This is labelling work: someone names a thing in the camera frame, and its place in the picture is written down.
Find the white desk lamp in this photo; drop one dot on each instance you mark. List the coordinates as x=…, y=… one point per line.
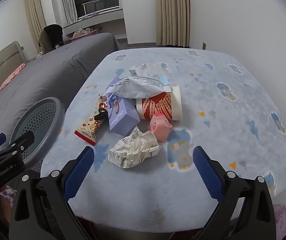
x=85, y=11

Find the grey bed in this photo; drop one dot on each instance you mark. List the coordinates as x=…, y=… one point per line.
x=58, y=67

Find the small purple object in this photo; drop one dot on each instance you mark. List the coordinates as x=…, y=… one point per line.
x=94, y=13

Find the wide beige curtain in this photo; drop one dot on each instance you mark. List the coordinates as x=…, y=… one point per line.
x=172, y=12

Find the white tissue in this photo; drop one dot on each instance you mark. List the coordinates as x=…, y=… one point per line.
x=155, y=68

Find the lined paper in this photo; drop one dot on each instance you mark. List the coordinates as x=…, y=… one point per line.
x=133, y=150

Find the beige clothes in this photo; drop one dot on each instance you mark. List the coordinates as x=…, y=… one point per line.
x=80, y=32

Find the purple fluffy cloth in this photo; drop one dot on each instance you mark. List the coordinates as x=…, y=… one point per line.
x=8, y=196
x=285, y=220

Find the pink basin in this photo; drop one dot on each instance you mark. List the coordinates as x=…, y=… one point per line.
x=94, y=32

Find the black garment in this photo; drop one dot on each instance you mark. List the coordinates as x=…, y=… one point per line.
x=54, y=33

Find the pink pillow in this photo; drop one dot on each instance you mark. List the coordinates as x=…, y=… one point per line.
x=13, y=76

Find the narrow beige curtain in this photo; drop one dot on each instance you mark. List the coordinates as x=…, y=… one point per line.
x=33, y=17

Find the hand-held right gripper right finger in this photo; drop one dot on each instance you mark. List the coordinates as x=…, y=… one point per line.
x=207, y=172

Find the purple cardboard box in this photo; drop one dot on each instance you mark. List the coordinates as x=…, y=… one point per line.
x=123, y=120

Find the grey perforated plastic basket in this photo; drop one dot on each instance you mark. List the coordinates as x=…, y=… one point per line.
x=55, y=120

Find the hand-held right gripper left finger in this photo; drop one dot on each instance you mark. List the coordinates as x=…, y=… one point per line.
x=80, y=172

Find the white window ledge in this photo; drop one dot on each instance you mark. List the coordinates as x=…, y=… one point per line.
x=103, y=17

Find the white snack bag blue print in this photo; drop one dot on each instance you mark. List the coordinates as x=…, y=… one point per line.
x=138, y=87

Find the black hair clip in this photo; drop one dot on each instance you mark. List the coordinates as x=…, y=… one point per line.
x=100, y=116

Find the beige chair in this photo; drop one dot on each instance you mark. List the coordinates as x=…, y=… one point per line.
x=41, y=38

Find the pink pig toy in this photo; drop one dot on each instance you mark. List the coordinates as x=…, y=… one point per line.
x=160, y=128

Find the beige snack wrapper red edge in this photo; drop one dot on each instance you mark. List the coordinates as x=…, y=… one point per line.
x=90, y=127

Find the beige headboard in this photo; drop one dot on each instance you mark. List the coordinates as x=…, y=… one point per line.
x=3, y=60

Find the red and white paper cup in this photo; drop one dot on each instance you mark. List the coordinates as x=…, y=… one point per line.
x=163, y=105

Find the white carton with cartoon print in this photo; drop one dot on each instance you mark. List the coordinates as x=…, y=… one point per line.
x=136, y=71

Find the light blue printed blanket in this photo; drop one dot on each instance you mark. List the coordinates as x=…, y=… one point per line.
x=207, y=135

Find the white sheer curtain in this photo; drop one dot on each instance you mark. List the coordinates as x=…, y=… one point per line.
x=65, y=2

